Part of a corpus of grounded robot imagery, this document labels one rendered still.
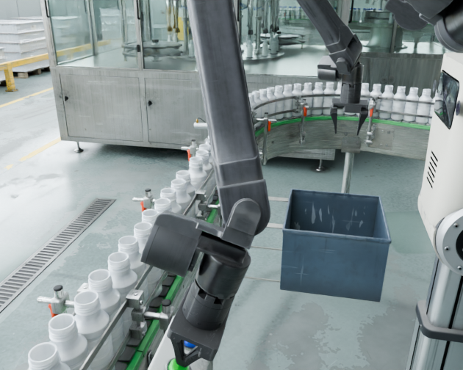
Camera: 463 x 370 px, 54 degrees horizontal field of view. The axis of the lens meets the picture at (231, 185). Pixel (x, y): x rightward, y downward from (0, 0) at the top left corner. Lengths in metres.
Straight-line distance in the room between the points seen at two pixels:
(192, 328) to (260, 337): 1.83
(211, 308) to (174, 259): 0.08
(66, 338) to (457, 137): 0.70
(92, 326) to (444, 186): 0.65
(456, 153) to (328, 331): 1.75
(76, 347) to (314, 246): 0.85
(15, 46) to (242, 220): 9.43
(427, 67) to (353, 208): 4.63
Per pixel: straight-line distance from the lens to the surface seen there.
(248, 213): 0.52
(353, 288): 1.48
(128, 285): 0.85
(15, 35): 9.81
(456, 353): 1.16
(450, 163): 0.89
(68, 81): 4.86
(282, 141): 2.36
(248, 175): 0.53
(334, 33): 1.26
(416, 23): 1.13
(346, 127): 2.50
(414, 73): 6.18
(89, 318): 0.77
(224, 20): 0.57
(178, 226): 0.55
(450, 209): 0.92
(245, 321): 2.50
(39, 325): 2.66
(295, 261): 1.43
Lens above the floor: 1.61
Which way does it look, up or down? 23 degrees down
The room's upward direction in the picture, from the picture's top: straight up
